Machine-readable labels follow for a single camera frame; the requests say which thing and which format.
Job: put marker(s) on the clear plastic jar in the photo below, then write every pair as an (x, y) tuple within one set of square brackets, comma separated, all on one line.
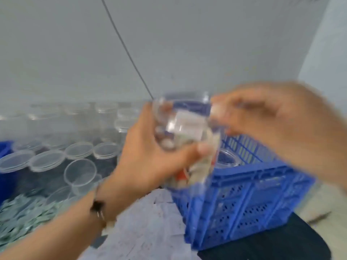
[(184, 110)]

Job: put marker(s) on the person's right hand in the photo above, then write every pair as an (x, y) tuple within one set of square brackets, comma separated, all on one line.
[(287, 119)]

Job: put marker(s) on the sachets inside clear jar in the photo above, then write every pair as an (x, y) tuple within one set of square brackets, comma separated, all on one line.
[(189, 124)]

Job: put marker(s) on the person's left thumb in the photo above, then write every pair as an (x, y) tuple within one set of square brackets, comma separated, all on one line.
[(187, 153)]

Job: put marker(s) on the person's right forearm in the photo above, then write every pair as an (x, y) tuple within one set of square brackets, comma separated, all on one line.
[(333, 154)]

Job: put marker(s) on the person's right fingers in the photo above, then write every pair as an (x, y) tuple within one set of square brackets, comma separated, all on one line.
[(244, 110)]

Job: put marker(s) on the blue plastic bin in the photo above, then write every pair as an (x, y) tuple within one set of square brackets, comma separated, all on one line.
[(5, 181)]

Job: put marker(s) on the pile of green-white sachets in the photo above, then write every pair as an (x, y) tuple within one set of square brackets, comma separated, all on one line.
[(24, 216)]

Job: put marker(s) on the person's left forearm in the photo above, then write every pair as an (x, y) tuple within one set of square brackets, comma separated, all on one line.
[(54, 235)]

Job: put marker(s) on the empty clear jar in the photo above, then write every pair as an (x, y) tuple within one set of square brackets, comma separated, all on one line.
[(229, 159)]

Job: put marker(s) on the person's left hand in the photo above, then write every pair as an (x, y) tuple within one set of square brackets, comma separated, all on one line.
[(138, 162)]

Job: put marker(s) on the pile of white paper sachets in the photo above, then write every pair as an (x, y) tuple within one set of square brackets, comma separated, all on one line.
[(146, 227)]

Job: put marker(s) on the black fabric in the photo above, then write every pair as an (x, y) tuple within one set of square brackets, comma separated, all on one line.
[(271, 246)]

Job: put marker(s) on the group of lidded clear jars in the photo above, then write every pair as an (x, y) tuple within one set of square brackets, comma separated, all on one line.
[(78, 150)]

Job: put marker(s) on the blue perforated plastic crate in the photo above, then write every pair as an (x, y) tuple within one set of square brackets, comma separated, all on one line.
[(244, 200)]

